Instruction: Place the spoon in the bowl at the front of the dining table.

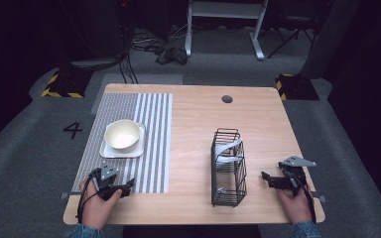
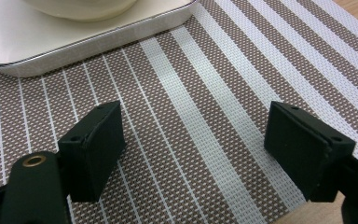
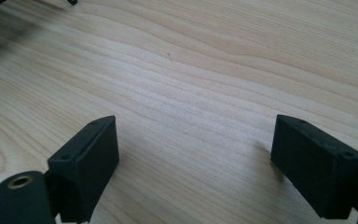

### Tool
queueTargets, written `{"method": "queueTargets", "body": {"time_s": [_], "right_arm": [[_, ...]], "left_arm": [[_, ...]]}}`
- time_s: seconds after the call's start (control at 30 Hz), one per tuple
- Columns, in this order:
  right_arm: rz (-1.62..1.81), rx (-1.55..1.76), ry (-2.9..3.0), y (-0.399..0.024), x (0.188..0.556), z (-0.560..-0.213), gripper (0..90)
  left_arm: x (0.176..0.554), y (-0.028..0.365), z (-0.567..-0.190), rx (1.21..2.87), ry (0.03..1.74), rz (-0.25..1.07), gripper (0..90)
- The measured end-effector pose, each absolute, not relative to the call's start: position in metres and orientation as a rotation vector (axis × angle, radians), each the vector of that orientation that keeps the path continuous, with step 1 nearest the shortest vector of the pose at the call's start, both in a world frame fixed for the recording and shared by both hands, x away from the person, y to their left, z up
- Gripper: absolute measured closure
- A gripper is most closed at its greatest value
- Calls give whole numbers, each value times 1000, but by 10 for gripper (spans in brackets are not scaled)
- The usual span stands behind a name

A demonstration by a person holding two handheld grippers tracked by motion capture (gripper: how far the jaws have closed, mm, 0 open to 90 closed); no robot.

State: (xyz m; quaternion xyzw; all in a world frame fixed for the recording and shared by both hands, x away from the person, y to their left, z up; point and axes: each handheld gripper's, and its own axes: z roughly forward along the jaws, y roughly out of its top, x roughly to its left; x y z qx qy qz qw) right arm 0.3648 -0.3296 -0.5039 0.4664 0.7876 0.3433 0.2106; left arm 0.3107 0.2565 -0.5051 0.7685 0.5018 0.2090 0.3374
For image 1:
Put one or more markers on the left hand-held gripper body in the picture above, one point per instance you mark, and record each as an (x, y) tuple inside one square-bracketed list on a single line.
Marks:
[(107, 173)]

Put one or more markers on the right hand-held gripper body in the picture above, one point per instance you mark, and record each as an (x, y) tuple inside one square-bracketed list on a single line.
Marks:
[(292, 177)]

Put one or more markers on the person's right hand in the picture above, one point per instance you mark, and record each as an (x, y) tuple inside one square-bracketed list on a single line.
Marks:
[(294, 206)]

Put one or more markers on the person's left hand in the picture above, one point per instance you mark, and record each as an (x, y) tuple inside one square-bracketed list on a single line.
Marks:
[(96, 208)]

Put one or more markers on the white square plate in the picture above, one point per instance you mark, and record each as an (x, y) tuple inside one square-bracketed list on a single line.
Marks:
[(138, 150)]

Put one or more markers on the grey table side rod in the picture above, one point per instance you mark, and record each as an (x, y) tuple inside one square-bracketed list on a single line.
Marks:
[(320, 198), (66, 195)]

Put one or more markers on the cream bowl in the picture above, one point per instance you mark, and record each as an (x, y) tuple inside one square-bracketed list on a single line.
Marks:
[(122, 135)]

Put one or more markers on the white spoon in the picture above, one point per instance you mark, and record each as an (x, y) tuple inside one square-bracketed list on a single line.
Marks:
[(228, 147), (228, 159)]

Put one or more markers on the grey white striped placemat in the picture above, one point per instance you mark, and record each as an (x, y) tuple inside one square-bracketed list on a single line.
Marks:
[(155, 145)]

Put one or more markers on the person's dark lap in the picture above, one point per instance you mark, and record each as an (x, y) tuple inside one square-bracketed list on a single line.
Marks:
[(191, 232)]

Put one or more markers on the black yellow striped stand base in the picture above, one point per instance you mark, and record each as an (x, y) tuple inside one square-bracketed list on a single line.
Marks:
[(297, 87), (66, 84)]

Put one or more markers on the dark crumpled cloth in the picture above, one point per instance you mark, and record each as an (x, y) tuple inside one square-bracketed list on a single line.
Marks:
[(172, 54)]

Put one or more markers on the black folding stand legs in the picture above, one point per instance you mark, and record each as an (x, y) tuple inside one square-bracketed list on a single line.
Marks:
[(289, 36)]

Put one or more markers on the grey curtain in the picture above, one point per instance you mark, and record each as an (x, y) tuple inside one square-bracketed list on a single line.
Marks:
[(327, 39)]

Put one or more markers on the white metal desk frame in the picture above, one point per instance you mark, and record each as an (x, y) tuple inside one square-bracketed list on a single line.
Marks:
[(225, 9)]

